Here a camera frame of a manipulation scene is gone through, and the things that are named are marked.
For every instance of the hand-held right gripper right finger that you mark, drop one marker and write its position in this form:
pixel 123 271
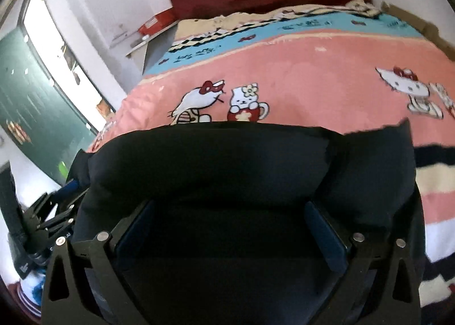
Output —
pixel 325 236

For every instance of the red box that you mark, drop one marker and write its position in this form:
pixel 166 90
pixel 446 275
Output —
pixel 156 23

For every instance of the white nightstand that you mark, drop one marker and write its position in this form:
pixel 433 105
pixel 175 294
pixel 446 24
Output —
pixel 156 51

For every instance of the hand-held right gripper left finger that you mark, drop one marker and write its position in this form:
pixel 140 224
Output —
pixel 133 230

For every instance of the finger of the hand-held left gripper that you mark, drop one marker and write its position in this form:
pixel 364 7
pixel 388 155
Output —
pixel 67 188
pixel 58 223

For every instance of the green door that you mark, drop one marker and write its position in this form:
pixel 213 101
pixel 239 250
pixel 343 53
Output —
pixel 32 97

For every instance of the red gold door decoration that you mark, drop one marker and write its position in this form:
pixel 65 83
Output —
pixel 18 132

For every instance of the striped cartoon printed blanket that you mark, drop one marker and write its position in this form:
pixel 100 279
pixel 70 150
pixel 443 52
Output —
pixel 302 72

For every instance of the dark navy garment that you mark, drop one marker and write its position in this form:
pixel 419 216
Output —
pixel 213 154

